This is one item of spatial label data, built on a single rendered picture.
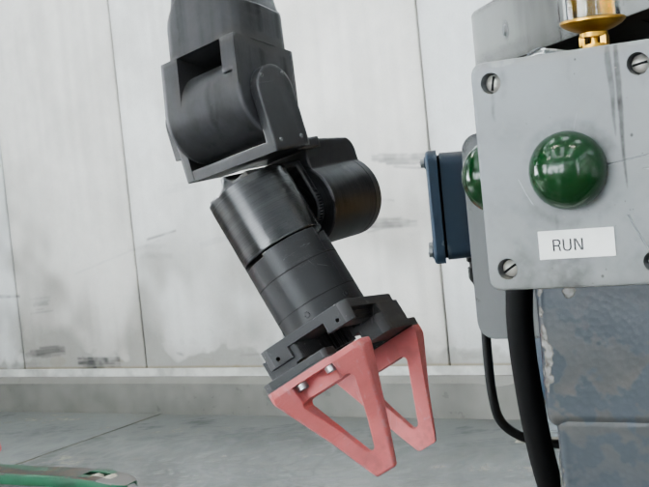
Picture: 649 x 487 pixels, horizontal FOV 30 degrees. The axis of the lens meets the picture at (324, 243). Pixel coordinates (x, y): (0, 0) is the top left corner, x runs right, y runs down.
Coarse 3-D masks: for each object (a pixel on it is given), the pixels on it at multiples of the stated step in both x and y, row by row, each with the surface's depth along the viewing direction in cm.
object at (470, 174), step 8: (472, 152) 49; (472, 160) 49; (464, 168) 50; (472, 168) 49; (464, 176) 49; (472, 176) 49; (464, 184) 50; (472, 184) 49; (480, 184) 49; (472, 192) 49; (480, 192) 49; (472, 200) 50; (480, 200) 49; (480, 208) 50
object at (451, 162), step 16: (432, 160) 97; (448, 160) 97; (432, 176) 97; (448, 176) 97; (432, 192) 97; (448, 192) 97; (464, 192) 97; (432, 208) 97; (448, 208) 97; (464, 208) 97; (432, 224) 97; (448, 224) 97; (464, 224) 97; (448, 240) 97; (464, 240) 97; (432, 256) 98; (448, 256) 97; (464, 256) 98
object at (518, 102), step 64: (512, 64) 47; (576, 64) 45; (640, 64) 44; (512, 128) 47; (576, 128) 46; (640, 128) 44; (512, 192) 47; (640, 192) 45; (512, 256) 48; (640, 256) 45
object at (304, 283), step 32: (288, 256) 76; (320, 256) 76; (256, 288) 78; (288, 288) 76; (320, 288) 75; (352, 288) 76; (288, 320) 76; (320, 320) 72; (352, 320) 72; (288, 352) 73
